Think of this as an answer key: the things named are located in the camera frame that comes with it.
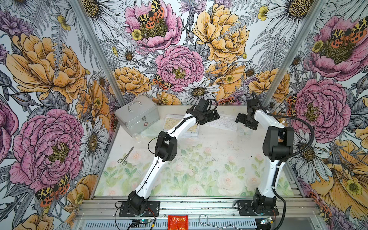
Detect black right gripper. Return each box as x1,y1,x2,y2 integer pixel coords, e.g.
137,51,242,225
235,113,259,131

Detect white keyboard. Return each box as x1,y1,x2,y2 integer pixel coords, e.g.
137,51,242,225
205,115,238,131

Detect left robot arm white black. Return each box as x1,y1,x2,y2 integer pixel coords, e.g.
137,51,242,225
126,99,220,216

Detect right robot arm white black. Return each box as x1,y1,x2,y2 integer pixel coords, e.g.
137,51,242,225
235,99,294,215

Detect silver metal case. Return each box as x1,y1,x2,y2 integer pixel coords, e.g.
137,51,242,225
114,96,160,137

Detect metal scissors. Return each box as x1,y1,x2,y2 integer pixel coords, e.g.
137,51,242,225
117,146,135,166

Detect red packet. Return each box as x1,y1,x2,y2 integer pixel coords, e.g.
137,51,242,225
167,215,189,230

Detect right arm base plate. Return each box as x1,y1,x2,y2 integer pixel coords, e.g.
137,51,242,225
233,199,279,216

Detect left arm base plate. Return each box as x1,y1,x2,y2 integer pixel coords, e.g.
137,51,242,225
118,201,161,217

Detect black corrugated cable right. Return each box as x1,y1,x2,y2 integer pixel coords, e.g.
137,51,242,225
251,91,316,230

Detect right aluminium frame post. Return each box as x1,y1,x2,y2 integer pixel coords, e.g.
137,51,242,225
262,1,326,105

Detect aluminium frame post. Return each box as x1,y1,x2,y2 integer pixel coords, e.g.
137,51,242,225
71,1,127,107
262,1,326,105

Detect aluminium front rail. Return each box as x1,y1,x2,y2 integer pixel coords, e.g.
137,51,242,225
76,196,320,220

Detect left aluminium frame post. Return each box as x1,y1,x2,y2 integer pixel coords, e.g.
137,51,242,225
71,1,127,107

